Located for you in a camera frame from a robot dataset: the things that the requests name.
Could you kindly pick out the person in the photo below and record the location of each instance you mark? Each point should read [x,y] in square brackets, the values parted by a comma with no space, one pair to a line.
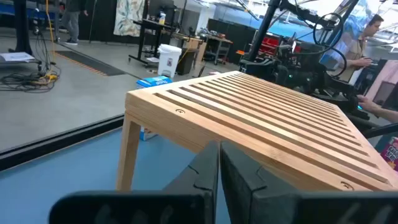
[360,43]
[73,21]

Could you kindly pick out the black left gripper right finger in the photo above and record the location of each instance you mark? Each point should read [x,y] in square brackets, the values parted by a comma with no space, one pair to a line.
[242,186]

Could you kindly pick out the pink Raisin Bran cereal box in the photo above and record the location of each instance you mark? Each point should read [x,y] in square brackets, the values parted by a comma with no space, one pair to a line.
[391,154]

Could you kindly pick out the wooden slatted shelf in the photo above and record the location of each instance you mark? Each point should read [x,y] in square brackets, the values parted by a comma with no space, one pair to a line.
[248,109]

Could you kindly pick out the blue Rice Krispies cereal box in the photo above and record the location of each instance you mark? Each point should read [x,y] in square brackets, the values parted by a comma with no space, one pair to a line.
[154,81]

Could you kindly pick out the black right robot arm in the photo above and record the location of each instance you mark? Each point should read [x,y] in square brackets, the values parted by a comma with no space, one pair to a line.
[298,71]

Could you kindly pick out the black rolling desk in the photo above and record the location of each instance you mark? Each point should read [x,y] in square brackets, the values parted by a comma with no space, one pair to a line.
[146,25]

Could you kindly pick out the floral print hanging cloth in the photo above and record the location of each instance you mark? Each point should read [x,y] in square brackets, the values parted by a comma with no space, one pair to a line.
[128,17]

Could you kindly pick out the black monitor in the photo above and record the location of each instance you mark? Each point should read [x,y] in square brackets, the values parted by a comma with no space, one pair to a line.
[160,7]

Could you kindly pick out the black trash bin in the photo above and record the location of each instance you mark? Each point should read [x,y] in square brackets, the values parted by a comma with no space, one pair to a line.
[186,62]

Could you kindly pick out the red storage bins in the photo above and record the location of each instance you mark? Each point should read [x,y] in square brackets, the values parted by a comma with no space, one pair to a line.
[269,43]

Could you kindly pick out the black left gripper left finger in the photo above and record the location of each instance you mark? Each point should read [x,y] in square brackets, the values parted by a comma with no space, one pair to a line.
[208,174]

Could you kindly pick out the pink panel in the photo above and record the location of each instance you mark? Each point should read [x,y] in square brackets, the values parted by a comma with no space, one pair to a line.
[387,74]

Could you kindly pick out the white trash bin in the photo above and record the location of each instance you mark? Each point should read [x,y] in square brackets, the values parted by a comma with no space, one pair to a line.
[168,62]

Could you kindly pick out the black partition panel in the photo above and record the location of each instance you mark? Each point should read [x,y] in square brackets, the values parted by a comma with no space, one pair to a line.
[231,32]

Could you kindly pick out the spray bottle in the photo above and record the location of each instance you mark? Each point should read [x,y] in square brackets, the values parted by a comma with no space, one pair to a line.
[162,18]

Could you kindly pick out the black rig upright post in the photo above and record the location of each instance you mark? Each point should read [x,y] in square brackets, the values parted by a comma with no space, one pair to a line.
[264,31]

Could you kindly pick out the wooden workbench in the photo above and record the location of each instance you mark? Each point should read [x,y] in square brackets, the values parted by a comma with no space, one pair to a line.
[194,42]

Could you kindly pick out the metal cart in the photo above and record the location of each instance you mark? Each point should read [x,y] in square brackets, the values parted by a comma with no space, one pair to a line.
[219,40]

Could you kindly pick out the black stand column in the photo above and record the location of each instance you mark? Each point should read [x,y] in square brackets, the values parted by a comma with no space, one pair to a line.
[21,28]

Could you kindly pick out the black orange-edged floor mat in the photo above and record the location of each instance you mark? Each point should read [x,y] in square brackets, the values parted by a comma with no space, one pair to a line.
[90,62]

